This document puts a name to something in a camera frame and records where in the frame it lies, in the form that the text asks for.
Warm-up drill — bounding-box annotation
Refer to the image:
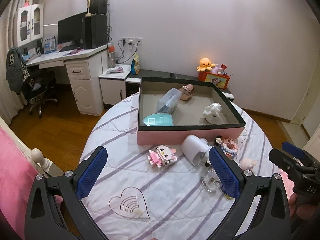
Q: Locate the small pink pig figure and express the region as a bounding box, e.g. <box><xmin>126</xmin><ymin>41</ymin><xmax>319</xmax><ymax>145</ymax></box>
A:
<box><xmin>239</xmin><ymin>158</ymin><xmax>257</xmax><ymax>171</ymax></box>

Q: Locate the pink block figure toy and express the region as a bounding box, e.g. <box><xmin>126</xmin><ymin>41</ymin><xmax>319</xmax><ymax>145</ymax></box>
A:
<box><xmin>214</xmin><ymin>135</ymin><xmax>239</xmax><ymax>159</ymax></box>

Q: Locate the white mini hair dryer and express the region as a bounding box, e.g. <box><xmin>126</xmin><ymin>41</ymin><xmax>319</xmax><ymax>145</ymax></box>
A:
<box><xmin>181</xmin><ymin>135</ymin><xmax>212</xmax><ymax>166</ymax></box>

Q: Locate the pink block cat figure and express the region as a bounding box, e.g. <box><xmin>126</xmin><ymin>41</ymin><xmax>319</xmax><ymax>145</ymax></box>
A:
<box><xmin>147</xmin><ymin>145</ymin><xmax>177</xmax><ymax>168</ymax></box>

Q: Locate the person right hand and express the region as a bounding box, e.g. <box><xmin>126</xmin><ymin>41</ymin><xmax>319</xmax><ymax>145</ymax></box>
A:
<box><xmin>288</xmin><ymin>193</ymin><xmax>319</xmax><ymax>220</ymax></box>

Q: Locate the pink blanket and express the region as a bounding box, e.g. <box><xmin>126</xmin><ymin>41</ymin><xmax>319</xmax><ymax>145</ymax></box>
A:
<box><xmin>1</xmin><ymin>127</ymin><xmax>48</xmax><ymax>239</ymax></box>

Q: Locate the striped white bed quilt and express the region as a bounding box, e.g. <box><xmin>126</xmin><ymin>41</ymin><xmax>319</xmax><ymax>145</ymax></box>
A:
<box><xmin>79</xmin><ymin>91</ymin><xmax>295</xmax><ymax>240</ymax></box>

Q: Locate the white astronaut figurine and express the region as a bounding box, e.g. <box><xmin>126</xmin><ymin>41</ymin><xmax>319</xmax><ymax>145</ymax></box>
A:
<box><xmin>203</xmin><ymin>102</ymin><xmax>223</xmax><ymax>125</ymax></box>

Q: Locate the orange toy storage box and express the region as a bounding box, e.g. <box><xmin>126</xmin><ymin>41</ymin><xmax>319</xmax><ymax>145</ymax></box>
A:
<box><xmin>198</xmin><ymin>72</ymin><xmax>230</xmax><ymax>90</ymax></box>

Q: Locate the beige window curtain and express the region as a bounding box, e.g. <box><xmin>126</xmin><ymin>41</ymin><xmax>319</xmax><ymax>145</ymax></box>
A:
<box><xmin>0</xmin><ymin>12</ymin><xmax>27</xmax><ymax>125</ymax></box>

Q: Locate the orange octopus plush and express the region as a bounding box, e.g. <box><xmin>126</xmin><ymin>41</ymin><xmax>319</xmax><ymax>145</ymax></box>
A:
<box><xmin>196</xmin><ymin>58</ymin><xmax>217</xmax><ymax>72</ymax></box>

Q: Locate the black office chair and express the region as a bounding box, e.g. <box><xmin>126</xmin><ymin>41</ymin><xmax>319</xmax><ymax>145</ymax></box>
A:
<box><xmin>22</xmin><ymin>69</ymin><xmax>58</xmax><ymax>119</ymax></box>

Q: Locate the pink box with black rim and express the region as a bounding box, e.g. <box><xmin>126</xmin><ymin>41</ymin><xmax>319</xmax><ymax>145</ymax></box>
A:
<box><xmin>137</xmin><ymin>77</ymin><xmax>246</xmax><ymax>145</ymax></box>

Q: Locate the clear plastic swab box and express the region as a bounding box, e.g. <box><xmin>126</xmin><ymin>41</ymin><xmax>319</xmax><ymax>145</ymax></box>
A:
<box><xmin>156</xmin><ymin>88</ymin><xmax>182</xmax><ymax>114</ymax></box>

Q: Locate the teal oval case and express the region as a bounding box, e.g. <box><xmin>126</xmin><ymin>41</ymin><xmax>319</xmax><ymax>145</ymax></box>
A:
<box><xmin>143</xmin><ymin>113</ymin><xmax>174</xmax><ymax>126</ymax></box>

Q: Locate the white small side cabinet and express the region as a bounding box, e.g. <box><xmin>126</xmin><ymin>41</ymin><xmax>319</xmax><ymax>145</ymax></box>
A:
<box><xmin>99</xmin><ymin>64</ymin><xmax>131</xmax><ymax>105</ymax></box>

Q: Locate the white computer desk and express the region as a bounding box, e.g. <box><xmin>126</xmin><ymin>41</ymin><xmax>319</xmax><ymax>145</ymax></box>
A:
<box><xmin>27</xmin><ymin>43</ymin><xmax>113</xmax><ymax>116</ymax></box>

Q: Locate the dark jacket on chair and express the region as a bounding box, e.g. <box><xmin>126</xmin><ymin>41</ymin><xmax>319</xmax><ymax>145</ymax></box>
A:
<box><xmin>6</xmin><ymin>47</ymin><xmax>30</xmax><ymax>95</ymax></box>

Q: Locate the orange cap water bottle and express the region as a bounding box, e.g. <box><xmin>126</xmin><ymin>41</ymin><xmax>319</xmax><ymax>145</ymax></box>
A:
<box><xmin>108</xmin><ymin>46</ymin><xmax>116</xmax><ymax>68</ymax></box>

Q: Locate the blue yellow snack bag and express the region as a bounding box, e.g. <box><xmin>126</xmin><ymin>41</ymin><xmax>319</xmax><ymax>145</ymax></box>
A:
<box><xmin>131</xmin><ymin>53</ymin><xmax>140</xmax><ymax>75</ymax></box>

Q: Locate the black computer monitor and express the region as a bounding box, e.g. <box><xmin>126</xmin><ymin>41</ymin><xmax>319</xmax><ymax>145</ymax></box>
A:
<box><xmin>57</xmin><ymin>12</ymin><xmax>86</xmax><ymax>51</ymax></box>

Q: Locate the black computer tower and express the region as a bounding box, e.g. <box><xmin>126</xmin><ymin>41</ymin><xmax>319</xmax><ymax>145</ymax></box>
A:
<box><xmin>84</xmin><ymin>15</ymin><xmax>108</xmax><ymax>49</ymax></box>

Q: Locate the white glass door cabinet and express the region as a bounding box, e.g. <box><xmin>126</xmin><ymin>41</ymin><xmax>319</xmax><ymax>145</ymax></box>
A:
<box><xmin>16</xmin><ymin>4</ymin><xmax>44</xmax><ymax>47</ymax></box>

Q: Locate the black speaker box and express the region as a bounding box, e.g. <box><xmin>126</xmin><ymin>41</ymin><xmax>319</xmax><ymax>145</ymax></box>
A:
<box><xmin>87</xmin><ymin>0</ymin><xmax>107</xmax><ymax>15</ymax></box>

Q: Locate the white bed post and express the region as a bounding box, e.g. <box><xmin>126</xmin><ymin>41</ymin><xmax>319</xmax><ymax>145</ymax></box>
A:
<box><xmin>31</xmin><ymin>148</ymin><xmax>63</xmax><ymax>177</ymax></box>

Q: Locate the white wall socket strip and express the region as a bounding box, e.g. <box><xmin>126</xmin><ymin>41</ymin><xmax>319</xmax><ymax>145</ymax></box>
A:
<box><xmin>121</xmin><ymin>38</ymin><xmax>142</xmax><ymax>45</ymax></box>

